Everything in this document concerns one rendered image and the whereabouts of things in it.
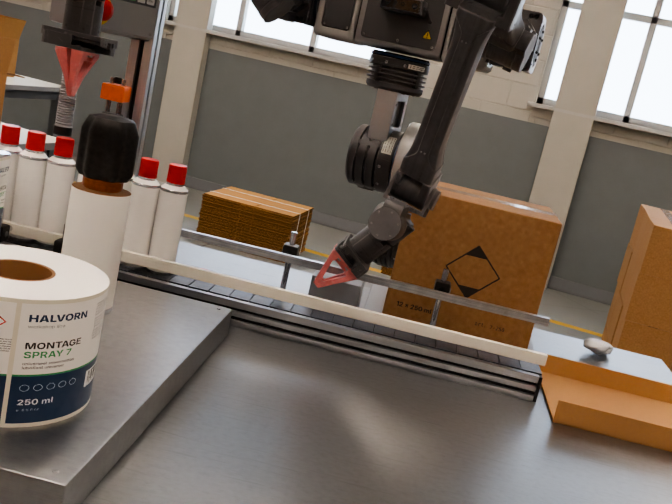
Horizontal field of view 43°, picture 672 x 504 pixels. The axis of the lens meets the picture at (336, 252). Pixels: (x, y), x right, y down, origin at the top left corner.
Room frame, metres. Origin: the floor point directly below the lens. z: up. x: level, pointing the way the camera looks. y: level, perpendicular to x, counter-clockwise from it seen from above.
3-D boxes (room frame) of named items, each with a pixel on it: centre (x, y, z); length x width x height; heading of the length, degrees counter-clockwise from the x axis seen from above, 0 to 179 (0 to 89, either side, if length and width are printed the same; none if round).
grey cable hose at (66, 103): (1.66, 0.57, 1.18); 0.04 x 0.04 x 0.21
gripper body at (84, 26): (1.36, 0.46, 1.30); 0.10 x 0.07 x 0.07; 86
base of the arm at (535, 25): (1.80, -0.26, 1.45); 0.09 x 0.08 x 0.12; 75
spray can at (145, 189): (1.54, 0.37, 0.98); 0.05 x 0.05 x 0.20
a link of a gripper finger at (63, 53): (1.35, 0.45, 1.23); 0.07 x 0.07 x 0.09; 86
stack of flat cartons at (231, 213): (5.72, 0.58, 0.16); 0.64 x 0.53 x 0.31; 79
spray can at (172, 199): (1.54, 0.31, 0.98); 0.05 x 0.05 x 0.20
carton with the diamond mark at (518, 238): (1.78, -0.28, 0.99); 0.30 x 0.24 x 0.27; 84
